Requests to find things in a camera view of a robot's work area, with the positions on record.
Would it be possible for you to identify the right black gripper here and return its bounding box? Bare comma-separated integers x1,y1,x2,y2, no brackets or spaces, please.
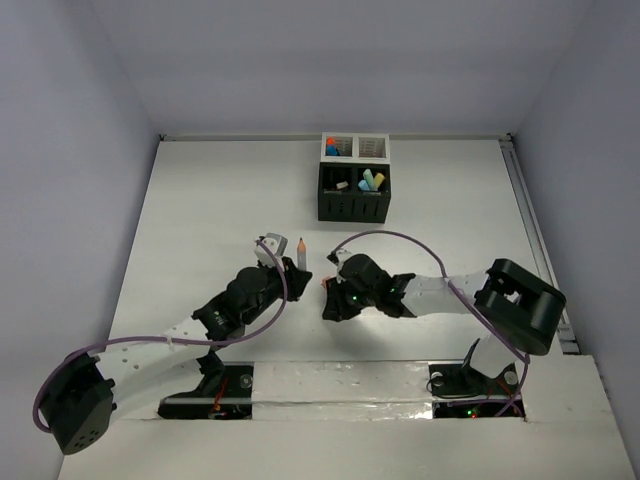
322,274,378,321

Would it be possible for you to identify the light blue highlighter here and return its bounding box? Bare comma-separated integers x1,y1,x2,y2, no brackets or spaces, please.
358,180,375,191

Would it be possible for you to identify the green grey highlighter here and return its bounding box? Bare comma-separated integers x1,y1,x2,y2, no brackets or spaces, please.
363,169,377,190

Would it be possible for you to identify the yellow highlighter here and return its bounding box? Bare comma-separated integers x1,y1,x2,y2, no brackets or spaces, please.
374,173,386,190

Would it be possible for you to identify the orange cap black highlighter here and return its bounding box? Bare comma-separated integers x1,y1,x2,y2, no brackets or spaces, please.
325,138,336,156

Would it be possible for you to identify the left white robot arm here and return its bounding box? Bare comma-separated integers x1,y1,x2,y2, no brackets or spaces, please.
33,257,312,456

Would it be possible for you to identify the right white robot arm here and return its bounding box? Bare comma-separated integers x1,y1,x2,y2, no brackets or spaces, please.
322,249,566,392

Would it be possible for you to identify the black slotted container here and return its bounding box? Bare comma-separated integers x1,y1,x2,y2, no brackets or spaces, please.
317,162,392,224

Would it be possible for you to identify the white slotted container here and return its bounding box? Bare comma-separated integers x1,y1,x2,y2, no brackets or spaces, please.
320,132,391,165

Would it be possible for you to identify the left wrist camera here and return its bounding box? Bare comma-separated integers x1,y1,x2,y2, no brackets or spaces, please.
254,232,288,268

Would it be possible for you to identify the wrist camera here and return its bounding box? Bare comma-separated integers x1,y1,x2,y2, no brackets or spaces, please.
254,232,288,268
327,249,353,283

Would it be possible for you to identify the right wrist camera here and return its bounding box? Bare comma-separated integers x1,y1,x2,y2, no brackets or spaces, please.
327,249,353,283

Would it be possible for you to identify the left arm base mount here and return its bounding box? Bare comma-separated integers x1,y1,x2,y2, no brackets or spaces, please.
157,352,254,420

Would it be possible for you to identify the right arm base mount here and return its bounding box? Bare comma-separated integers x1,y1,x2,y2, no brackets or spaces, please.
426,339,525,419

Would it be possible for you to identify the metal rail right edge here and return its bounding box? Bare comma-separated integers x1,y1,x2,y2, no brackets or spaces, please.
499,135,582,355

